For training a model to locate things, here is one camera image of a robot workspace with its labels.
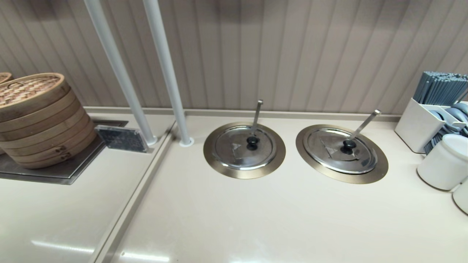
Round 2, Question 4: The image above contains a hinged steel lid black knob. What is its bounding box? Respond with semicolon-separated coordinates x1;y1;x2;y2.
211;125;277;171
303;127;379;175

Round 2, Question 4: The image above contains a steel pot lid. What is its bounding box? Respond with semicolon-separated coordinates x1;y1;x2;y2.
203;122;286;180

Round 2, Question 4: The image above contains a white metal pole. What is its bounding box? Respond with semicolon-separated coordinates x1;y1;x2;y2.
142;0;192;144
83;0;157;144

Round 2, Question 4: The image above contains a clear acrylic sign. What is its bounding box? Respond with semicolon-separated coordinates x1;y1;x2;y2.
94;125;150;153

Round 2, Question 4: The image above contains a round brass-rimmed soup well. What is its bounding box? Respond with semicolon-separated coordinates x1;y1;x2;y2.
295;124;389;184

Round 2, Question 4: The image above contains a recessed steel tray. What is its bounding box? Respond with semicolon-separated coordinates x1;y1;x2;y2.
0;120;129;185

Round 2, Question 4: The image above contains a white cutlery holder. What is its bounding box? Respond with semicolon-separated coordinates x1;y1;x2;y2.
395;98;468;155

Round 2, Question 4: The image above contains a bamboo steamer stack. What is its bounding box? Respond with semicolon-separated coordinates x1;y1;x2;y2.
0;72;97;169

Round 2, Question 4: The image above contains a white cylindrical jar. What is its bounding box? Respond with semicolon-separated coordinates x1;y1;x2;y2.
417;133;468;191
452;178;468;215

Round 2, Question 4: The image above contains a grey-blue chopsticks bundle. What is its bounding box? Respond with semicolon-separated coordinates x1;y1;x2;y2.
413;71;468;106

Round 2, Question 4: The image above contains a grey-blue spoon handles bundle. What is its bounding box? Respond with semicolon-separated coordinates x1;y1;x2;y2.
424;126;454;155

